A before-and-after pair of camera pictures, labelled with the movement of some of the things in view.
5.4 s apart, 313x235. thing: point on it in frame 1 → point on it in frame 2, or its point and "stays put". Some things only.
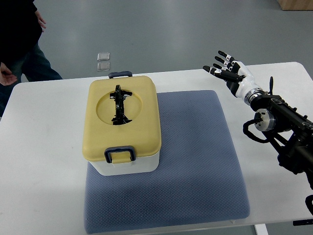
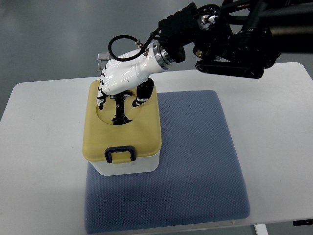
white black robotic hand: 238,78 → 119,76
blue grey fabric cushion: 197,181 stays put
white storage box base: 143,164 stays put
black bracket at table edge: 302,222 stays put
